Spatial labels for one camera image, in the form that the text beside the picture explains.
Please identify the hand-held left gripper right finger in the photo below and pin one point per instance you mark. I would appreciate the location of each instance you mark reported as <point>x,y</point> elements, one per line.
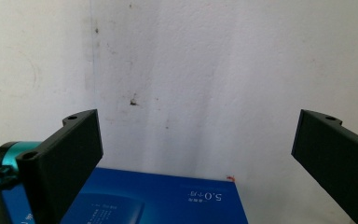
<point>338,155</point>

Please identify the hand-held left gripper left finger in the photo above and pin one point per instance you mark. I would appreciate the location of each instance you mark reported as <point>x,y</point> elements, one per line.
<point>63,161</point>

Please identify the blue printed cardboard box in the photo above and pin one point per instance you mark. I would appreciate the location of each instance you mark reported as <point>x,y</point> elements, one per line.
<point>167,200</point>

